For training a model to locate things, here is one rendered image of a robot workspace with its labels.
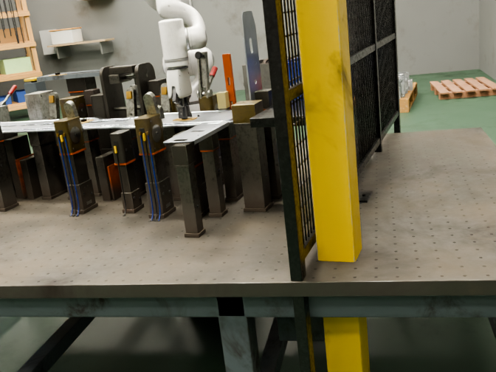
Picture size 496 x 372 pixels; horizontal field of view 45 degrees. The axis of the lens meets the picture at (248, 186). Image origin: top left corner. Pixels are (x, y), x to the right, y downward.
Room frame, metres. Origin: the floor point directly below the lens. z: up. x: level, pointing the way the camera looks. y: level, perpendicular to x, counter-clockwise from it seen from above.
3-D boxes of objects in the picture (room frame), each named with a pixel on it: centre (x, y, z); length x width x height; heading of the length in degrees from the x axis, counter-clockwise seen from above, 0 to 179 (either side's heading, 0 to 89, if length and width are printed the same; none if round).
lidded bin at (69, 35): (11.36, 2.99, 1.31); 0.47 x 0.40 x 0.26; 76
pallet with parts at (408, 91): (7.70, -1.82, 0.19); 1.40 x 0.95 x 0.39; 162
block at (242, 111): (1.91, -0.03, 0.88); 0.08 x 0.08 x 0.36; 67
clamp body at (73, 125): (2.12, 0.62, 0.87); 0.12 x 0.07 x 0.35; 157
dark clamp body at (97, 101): (2.53, 0.55, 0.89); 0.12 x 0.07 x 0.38; 157
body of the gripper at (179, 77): (2.09, 0.19, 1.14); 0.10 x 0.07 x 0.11; 157
